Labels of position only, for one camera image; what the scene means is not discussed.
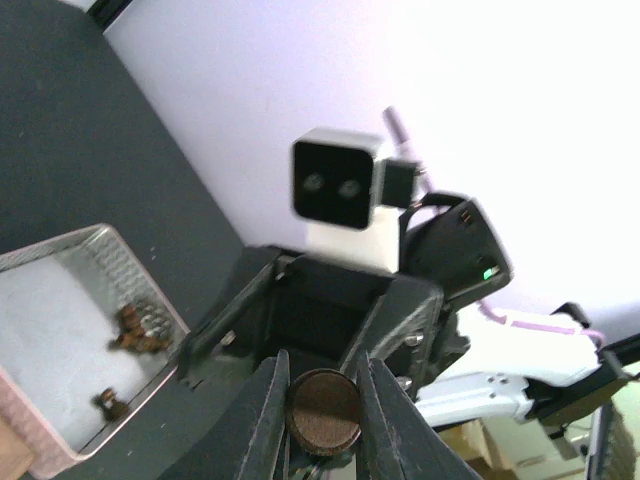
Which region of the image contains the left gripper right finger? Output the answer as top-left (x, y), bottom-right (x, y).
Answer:
top-left (356, 354), bottom-right (479, 480)

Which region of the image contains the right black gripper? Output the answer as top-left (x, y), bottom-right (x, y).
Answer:
top-left (177, 246), bottom-right (470, 395)

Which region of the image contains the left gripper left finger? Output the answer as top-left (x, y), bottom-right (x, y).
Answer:
top-left (161, 350), bottom-right (290, 480)

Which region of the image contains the dark chess piece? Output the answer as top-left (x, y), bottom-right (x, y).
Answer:
top-left (285, 369), bottom-right (361, 457)

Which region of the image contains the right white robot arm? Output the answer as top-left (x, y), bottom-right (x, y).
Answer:
top-left (178, 193), bottom-right (639, 436)

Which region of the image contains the dark chess pieces pile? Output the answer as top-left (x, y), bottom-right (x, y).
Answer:
top-left (109, 304), bottom-right (172, 354)

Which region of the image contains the wooden chess board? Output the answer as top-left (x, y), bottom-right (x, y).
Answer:
top-left (0, 419), bottom-right (35, 480)

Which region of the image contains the dark pawn in tin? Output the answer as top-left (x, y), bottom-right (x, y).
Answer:
top-left (94, 387), bottom-right (130, 422)

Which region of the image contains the pink metal tin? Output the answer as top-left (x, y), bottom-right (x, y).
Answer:
top-left (1, 224), bottom-right (188, 479)

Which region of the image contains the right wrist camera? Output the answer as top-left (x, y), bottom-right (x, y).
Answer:
top-left (291, 127), bottom-right (420, 273)

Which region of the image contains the right black frame post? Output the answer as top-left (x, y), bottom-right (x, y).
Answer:
top-left (87, 0), bottom-right (132, 28)

